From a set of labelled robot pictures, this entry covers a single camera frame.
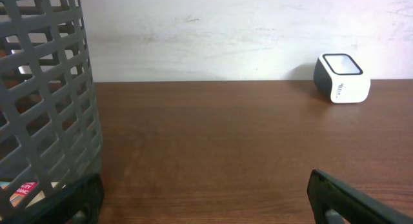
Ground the grey plastic lattice basket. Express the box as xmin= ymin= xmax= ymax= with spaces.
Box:
xmin=1 ymin=0 xmax=103 ymax=222

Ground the cream wet wipes pack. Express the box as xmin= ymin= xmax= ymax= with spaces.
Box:
xmin=9 ymin=182 xmax=45 ymax=207

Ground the white barcode scanner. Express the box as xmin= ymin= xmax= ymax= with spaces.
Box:
xmin=313 ymin=53 xmax=371 ymax=104

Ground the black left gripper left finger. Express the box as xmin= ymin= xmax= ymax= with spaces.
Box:
xmin=3 ymin=174 xmax=105 ymax=224

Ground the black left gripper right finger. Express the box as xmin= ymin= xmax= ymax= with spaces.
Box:
xmin=307 ymin=169 xmax=412 ymax=224

